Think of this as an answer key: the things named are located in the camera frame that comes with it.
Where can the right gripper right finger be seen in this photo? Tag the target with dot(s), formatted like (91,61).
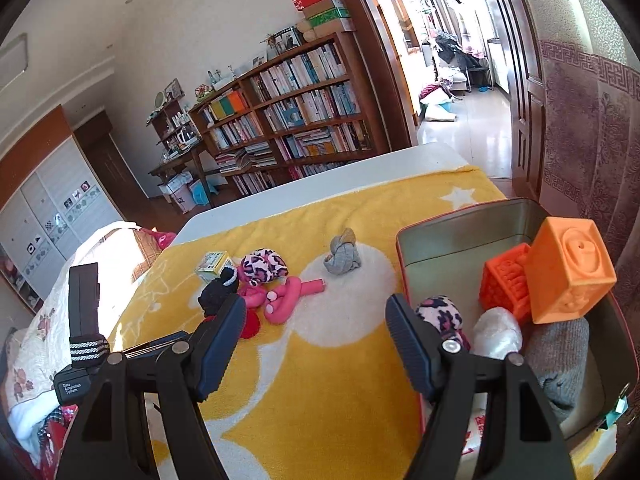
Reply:
(443,373)

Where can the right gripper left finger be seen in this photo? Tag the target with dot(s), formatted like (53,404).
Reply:
(186,374)

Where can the pink leopard sock roll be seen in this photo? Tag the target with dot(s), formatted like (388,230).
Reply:
(441,312)

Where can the black fuzzy sock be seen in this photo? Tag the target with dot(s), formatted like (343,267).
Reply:
(215,293)

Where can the dark orange rubber cube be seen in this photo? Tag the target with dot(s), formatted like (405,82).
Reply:
(504,283)

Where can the ointment medicine box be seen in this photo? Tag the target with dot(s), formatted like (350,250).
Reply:
(212,265)

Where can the light orange rubber cube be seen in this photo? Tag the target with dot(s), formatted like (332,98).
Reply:
(568,270)

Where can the pink leopard sock pair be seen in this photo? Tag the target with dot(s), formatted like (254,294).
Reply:
(262,266)

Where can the red fabric item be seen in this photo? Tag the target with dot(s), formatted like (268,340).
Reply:
(252,324)

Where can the red metal tin box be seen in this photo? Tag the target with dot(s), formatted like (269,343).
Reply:
(476,255)

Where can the grey knitted sock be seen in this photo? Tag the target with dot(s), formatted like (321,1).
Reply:
(557,353)

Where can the grey rolled sock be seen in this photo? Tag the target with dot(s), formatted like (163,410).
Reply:
(343,256)

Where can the white wardrobe with stickers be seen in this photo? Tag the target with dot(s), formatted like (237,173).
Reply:
(56,209)

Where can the wooden desk with shelf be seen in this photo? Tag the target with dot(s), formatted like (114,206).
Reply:
(183,144)

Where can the wooden bookshelf with books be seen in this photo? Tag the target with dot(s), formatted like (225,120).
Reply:
(310,109)

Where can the stacked boxes on bookshelf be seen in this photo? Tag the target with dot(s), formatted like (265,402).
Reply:
(322,18)

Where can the brown wooden door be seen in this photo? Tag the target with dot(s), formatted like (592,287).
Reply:
(519,42)

